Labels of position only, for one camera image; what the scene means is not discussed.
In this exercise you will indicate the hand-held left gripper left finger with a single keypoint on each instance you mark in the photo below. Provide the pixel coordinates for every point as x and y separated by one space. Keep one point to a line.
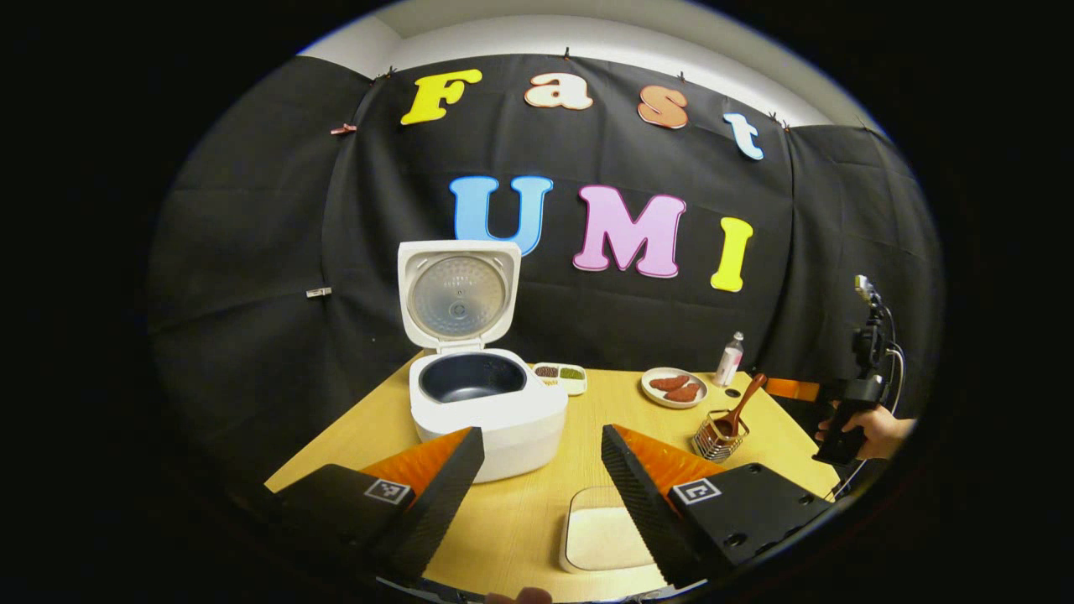
432 507

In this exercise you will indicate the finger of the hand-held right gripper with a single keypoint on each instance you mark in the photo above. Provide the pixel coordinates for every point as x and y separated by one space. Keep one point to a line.
793 389

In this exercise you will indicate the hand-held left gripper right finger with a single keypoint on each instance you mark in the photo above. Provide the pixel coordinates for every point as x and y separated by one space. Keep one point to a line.
642 503

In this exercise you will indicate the brown wooden spoon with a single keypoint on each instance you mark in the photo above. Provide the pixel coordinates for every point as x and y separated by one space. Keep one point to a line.
742 403

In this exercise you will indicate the white tray of rice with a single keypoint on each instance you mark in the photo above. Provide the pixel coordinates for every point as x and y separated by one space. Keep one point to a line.
600 537

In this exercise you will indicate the white rice cooker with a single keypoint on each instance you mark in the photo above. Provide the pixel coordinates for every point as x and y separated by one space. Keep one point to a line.
503 419

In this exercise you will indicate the clear bottle pink label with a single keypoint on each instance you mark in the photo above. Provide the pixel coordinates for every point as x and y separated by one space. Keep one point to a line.
728 362

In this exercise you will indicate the red meat piece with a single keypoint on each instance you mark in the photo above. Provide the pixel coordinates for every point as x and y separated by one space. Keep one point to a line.
684 393
669 382

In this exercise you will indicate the white round plate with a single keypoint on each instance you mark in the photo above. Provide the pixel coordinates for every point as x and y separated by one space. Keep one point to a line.
650 394

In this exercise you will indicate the white divided bean dish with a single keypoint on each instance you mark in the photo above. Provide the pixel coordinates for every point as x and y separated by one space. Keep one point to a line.
579 386

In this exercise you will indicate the black backdrop cloth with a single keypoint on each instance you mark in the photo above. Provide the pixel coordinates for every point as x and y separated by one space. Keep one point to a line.
252 252

